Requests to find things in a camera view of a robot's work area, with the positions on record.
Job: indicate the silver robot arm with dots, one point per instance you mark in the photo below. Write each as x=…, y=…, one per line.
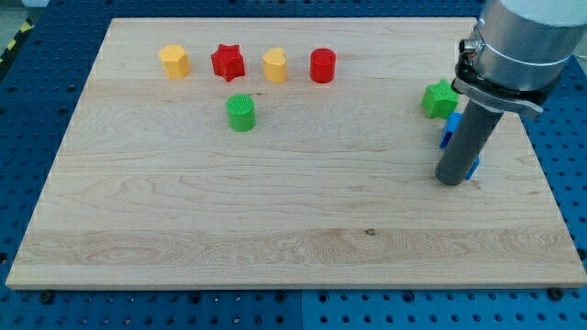
x=516, y=52

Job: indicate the green cylinder block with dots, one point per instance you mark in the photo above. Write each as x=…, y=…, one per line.
x=241, y=112

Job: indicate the wooden board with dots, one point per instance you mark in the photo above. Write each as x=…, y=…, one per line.
x=334, y=187

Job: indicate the yellow heart block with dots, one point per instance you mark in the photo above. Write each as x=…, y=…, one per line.
x=275, y=65

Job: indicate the red cylinder block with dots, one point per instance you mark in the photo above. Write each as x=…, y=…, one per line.
x=322, y=65

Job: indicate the red star block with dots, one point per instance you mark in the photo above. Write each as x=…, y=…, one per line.
x=228, y=62

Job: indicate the yellow hexagon block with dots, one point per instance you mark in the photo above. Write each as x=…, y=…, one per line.
x=175, y=61

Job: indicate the green star block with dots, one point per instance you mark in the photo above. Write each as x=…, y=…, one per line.
x=439, y=100

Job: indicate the blue block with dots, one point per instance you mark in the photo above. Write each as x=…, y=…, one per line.
x=449, y=128

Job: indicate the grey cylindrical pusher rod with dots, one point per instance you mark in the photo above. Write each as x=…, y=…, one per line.
x=466, y=143

